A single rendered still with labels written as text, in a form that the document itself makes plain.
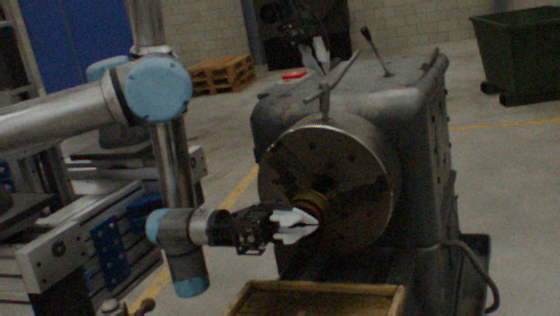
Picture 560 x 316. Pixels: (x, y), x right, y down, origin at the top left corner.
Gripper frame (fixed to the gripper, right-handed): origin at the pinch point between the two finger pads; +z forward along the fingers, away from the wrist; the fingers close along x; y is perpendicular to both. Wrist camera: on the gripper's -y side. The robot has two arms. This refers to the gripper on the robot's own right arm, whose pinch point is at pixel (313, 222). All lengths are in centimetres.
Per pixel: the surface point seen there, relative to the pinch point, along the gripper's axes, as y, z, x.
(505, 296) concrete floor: -144, 26, -109
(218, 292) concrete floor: -132, -122, -108
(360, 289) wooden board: -6.2, 5.3, -18.6
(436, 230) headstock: -32.9, 17.6, -18.3
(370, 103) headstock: -32.5, 5.1, 15.0
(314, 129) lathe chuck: -15.0, -2.8, 14.4
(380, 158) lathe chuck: -16.4, 10.4, 6.9
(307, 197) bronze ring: -4.0, -2.2, 3.5
